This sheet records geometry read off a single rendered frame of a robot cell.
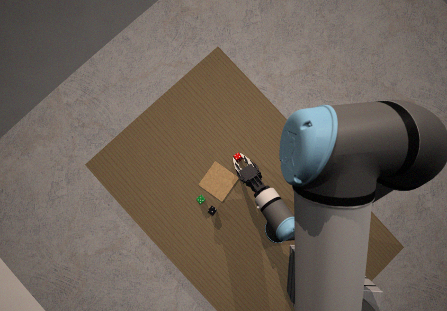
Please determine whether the tan cork mat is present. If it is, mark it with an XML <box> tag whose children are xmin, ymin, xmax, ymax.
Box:
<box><xmin>198</xmin><ymin>161</ymin><xmax>238</xmax><ymax>201</ymax></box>

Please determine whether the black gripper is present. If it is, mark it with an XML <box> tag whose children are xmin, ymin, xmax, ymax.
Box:
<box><xmin>233</xmin><ymin>153</ymin><xmax>270</xmax><ymax>198</ymax></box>

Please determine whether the dark red die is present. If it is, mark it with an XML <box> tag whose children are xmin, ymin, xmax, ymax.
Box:
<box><xmin>234</xmin><ymin>153</ymin><xmax>242</xmax><ymax>162</ymax></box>

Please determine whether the green die with white pips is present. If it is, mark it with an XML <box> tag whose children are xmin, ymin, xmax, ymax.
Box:
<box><xmin>197</xmin><ymin>195</ymin><xmax>205</xmax><ymax>204</ymax></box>

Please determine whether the black die with white pips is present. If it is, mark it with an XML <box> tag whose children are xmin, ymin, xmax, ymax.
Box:
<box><xmin>208</xmin><ymin>206</ymin><xmax>216</xmax><ymax>216</ymax></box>

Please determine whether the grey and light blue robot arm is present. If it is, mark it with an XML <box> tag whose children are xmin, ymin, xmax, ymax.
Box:
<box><xmin>255</xmin><ymin>99</ymin><xmax>447</xmax><ymax>311</ymax></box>

